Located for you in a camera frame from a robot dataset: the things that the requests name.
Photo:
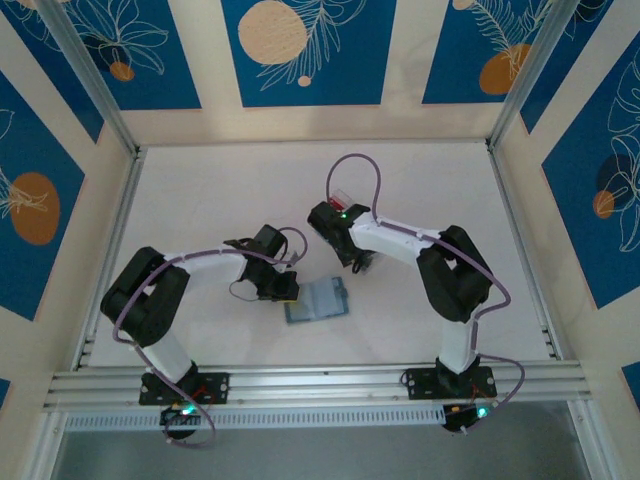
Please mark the aluminium mounting rail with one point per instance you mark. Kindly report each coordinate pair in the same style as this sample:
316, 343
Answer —
320, 387

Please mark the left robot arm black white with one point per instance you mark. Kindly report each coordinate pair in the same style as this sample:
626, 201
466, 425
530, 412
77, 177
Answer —
210, 267

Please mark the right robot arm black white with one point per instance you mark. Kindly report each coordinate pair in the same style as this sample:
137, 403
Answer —
395, 237

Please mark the aluminium frame post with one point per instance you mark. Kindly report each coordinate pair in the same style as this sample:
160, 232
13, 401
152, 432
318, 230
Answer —
592, 445
530, 70
45, 450
90, 70

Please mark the aluminium side rail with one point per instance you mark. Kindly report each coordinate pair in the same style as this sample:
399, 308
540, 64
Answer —
122, 210
515, 225

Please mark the blue leather card holder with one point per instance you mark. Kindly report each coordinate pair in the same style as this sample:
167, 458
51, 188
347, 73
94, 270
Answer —
325, 300

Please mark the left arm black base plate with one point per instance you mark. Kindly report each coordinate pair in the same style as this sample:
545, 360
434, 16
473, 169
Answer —
220, 387

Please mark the black credit card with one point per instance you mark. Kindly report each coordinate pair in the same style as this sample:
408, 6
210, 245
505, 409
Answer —
367, 264

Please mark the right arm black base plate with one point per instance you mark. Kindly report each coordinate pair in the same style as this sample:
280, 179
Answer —
420, 382

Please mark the clear plastic card tray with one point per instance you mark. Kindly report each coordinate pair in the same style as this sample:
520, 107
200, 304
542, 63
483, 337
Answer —
340, 192

